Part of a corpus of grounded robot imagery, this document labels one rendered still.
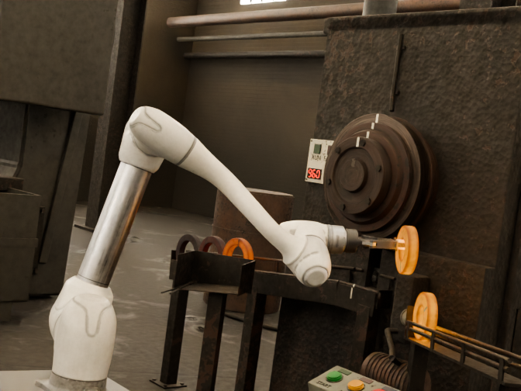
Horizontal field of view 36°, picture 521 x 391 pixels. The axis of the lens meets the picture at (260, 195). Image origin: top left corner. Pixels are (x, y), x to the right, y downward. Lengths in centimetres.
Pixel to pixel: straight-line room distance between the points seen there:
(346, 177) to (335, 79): 59
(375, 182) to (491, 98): 49
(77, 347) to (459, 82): 161
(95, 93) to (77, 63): 23
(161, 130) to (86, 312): 54
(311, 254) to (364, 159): 69
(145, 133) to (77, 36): 292
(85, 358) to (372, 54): 169
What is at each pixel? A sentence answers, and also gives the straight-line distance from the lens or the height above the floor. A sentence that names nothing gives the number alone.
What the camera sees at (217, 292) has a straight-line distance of 311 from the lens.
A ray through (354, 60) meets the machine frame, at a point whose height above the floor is 157.
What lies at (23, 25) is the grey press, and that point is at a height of 170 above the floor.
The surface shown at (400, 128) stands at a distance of 291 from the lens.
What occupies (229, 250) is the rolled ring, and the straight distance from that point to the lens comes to 359.
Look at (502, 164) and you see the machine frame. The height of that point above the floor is 122.
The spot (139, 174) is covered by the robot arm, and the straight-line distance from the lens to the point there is 245.
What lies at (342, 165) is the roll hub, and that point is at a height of 114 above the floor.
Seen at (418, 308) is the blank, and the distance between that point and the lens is 266.
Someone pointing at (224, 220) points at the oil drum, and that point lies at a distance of 585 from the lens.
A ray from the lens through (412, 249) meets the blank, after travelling 251.
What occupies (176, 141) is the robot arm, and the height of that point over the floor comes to 115.
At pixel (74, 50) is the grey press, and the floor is 163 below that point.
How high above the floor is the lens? 114
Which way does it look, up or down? 3 degrees down
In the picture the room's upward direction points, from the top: 8 degrees clockwise
